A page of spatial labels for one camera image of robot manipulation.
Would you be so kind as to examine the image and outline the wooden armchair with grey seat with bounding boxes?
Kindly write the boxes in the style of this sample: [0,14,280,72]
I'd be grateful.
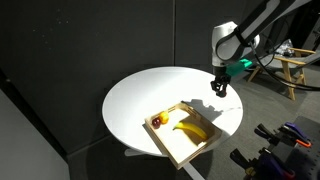
[247,47,320,101]

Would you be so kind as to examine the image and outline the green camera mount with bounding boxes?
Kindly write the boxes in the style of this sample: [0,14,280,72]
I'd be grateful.
[225,58,254,77]

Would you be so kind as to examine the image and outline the clear plastic bag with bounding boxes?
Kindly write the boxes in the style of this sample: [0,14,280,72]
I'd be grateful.
[269,39,296,57]

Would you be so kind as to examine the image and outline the black perforated board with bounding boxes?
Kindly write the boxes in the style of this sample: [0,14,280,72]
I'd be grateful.
[285,115,320,180]

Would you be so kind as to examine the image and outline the small yellow round fruit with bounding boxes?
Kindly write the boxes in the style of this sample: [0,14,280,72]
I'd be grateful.
[158,111,170,125]

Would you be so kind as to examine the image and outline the wooden tray box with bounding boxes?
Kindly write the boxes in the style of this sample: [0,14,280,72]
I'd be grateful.
[143,102,223,170]

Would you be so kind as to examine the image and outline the yellow banana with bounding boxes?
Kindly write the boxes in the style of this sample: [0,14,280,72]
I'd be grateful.
[172,121,209,142]

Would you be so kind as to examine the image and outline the purple clamp with orange tips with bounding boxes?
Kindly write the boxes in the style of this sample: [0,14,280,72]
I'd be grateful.
[254,121,313,149]
[229,147,297,180]

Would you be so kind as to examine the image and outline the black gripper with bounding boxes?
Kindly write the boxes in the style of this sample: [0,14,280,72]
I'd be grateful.
[210,65,232,99]

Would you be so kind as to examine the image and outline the small dark red fruit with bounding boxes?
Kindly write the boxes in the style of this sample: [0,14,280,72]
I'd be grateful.
[151,117,162,130]

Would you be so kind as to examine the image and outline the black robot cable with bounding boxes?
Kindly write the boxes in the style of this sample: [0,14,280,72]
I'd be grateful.
[249,43,320,92]

